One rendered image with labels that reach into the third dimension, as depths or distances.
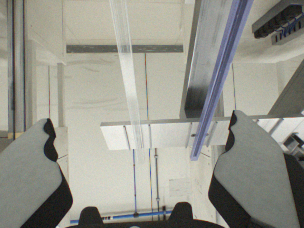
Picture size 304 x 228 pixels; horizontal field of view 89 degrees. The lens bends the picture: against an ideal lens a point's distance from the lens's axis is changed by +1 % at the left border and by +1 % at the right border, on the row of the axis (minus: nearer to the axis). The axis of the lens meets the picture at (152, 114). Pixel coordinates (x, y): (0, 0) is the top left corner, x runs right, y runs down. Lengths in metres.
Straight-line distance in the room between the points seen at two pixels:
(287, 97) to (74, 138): 2.04
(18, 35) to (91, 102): 1.46
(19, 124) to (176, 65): 1.87
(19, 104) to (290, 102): 0.76
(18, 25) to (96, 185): 1.83
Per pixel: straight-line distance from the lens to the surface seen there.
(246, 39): 0.94
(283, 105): 0.45
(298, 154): 0.60
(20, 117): 0.68
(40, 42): 0.93
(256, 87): 2.63
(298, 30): 0.89
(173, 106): 2.07
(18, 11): 0.78
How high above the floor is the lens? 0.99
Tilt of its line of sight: 2 degrees down
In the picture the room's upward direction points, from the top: 177 degrees clockwise
